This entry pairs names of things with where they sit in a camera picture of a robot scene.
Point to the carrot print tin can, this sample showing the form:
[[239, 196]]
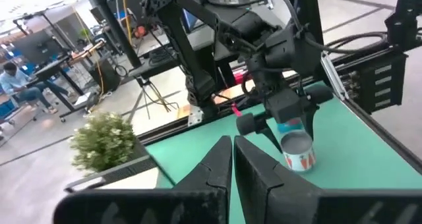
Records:
[[298, 158]]

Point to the black standing desk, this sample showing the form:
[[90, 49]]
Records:
[[49, 72]]

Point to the Tomatoes label tin can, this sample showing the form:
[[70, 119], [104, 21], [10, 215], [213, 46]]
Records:
[[290, 128]]

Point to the person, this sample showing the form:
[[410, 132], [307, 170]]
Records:
[[16, 82]]

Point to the pink tag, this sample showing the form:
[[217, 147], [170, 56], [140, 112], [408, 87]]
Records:
[[236, 110]]

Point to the black box on floor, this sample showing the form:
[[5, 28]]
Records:
[[105, 75]]

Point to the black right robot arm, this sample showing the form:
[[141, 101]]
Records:
[[194, 52]]

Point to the green table mat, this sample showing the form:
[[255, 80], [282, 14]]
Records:
[[346, 151]]

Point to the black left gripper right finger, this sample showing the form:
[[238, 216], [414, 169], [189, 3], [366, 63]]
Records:
[[270, 197]]

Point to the black monitor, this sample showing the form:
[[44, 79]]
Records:
[[36, 47]]

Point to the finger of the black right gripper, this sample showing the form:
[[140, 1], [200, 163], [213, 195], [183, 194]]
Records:
[[272, 135], [310, 122]]

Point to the grey cart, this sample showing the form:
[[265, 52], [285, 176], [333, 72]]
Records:
[[206, 39]]

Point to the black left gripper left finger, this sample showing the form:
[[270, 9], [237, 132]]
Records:
[[214, 174]]

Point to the black tripod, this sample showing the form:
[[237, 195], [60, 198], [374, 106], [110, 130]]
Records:
[[145, 82]]

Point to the green plant in ribbed pot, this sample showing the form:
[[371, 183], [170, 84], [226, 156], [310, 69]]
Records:
[[102, 141]]

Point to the black box with grey slots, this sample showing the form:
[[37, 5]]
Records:
[[362, 85]]

